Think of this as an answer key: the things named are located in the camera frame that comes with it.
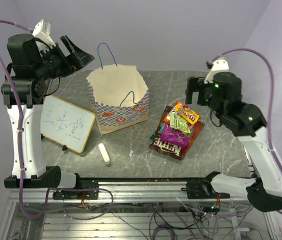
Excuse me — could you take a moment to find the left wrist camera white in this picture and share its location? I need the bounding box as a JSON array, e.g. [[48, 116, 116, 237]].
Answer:
[[32, 19, 56, 48]]

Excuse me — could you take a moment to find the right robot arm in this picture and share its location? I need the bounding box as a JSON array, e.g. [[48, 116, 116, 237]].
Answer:
[[185, 72, 282, 212]]

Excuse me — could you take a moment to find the purple candy bag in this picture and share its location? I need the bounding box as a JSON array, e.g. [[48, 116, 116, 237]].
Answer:
[[160, 124, 190, 148]]

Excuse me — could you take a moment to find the red Doritos chip bag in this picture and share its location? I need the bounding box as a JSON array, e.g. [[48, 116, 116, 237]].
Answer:
[[180, 121, 205, 160]]

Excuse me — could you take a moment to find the colourful fruit candy bag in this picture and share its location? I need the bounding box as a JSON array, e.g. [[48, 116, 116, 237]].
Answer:
[[163, 101, 194, 137]]

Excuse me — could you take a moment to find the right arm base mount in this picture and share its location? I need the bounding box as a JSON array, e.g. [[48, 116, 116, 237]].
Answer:
[[181, 178, 217, 200]]

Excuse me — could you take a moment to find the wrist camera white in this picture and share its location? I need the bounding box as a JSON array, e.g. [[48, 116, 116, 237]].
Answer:
[[32, 19, 56, 48], [204, 57, 230, 84]]

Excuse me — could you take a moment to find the checkered paper bag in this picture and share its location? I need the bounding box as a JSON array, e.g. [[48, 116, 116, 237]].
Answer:
[[86, 42, 150, 135]]

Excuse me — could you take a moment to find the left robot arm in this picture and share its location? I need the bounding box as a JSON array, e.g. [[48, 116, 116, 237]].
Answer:
[[1, 33, 95, 199]]

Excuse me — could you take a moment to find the small whiteboard orange frame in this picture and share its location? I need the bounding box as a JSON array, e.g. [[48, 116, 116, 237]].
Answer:
[[40, 95, 96, 154]]

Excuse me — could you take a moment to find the green snack bag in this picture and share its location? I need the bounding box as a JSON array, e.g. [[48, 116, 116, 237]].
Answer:
[[149, 132, 156, 141]]

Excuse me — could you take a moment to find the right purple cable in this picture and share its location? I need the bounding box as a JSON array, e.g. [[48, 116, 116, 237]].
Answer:
[[180, 47, 282, 220]]

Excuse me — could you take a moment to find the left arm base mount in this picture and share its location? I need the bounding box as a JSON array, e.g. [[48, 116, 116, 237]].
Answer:
[[52, 180, 99, 201]]

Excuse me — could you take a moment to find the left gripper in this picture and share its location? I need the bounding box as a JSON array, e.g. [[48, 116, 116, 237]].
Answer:
[[34, 34, 95, 81]]

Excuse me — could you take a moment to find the yellow M&M candy bag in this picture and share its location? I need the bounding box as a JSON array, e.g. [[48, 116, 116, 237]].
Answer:
[[177, 108, 201, 125]]

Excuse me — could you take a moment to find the green wrapper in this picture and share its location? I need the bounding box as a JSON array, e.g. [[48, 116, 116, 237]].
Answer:
[[169, 112, 191, 137]]

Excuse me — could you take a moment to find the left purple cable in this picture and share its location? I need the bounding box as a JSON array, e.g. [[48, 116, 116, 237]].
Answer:
[[0, 19, 114, 221]]

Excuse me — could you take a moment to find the dark brown snack bag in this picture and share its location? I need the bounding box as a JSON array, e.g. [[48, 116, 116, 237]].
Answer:
[[149, 105, 182, 160]]

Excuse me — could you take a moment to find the purple cable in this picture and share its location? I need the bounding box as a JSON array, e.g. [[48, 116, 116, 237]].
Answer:
[[0, 19, 114, 221], [180, 47, 282, 220]]

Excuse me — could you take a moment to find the aluminium rail frame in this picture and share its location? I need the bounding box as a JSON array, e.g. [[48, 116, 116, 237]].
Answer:
[[0, 178, 282, 240]]

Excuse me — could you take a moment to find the white marker eraser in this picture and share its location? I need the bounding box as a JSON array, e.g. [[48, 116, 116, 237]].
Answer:
[[98, 143, 111, 166]]

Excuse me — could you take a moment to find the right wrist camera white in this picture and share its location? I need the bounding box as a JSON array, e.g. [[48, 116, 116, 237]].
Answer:
[[204, 57, 230, 84]]

